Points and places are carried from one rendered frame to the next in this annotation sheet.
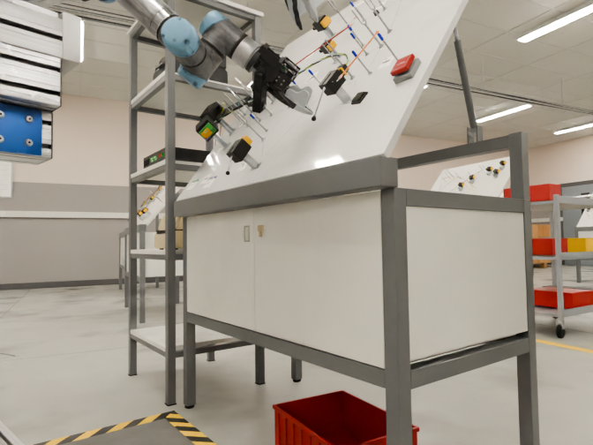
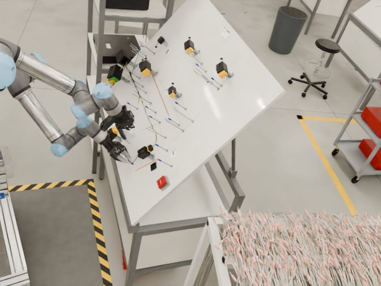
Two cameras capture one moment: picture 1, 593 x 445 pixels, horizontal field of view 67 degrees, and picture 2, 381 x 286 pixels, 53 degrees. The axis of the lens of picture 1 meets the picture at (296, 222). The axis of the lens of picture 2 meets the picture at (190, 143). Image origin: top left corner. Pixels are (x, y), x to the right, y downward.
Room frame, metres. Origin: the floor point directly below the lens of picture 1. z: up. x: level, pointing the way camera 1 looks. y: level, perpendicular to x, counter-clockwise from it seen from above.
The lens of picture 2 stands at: (-0.23, -0.56, 2.50)
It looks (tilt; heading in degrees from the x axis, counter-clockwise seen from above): 39 degrees down; 9
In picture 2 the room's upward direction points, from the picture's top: 15 degrees clockwise
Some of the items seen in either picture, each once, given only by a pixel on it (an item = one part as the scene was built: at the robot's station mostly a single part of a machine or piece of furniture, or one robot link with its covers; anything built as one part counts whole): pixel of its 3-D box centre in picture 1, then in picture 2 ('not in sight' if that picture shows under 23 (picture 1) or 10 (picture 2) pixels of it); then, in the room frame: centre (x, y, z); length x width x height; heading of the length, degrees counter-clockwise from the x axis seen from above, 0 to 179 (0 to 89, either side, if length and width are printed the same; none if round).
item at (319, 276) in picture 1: (308, 273); (122, 210); (1.22, -0.03, 0.60); 0.55 x 0.03 x 0.39; 36
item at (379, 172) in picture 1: (250, 196); (115, 152); (1.43, 0.15, 0.83); 1.18 x 0.06 x 0.06; 36
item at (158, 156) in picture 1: (186, 162); (117, 48); (2.21, 0.55, 1.09); 0.35 x 0.33 x 0.07; 36
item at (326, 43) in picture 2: not in sight; (316, 66); (4.80, -1.16, 0.34); 0.58 x 0.55 x 0.69; 7
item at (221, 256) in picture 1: (217, 266); (109, 150); (1.66, 0.29, 0.60); 0.55 x 0.02 x 0.39; 36
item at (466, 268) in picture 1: (327, 265); (158, 174); (1.62, -0.11, 0.60); 1.17 x 0.58 x 0.40; 36
